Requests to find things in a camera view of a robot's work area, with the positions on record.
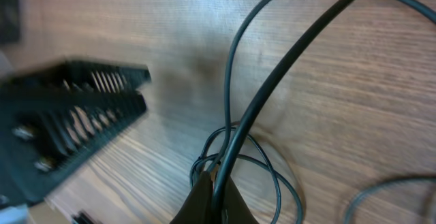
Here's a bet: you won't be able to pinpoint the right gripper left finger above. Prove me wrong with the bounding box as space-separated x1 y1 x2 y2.
170 172 213 224

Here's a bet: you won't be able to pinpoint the black usb cables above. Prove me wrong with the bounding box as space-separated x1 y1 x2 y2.
189 0 436 224

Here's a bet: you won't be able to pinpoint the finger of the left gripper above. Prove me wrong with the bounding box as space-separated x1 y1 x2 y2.
1 59 151 96
1 93 146 206

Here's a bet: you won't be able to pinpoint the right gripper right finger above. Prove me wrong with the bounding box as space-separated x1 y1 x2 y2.
221 178 258 224

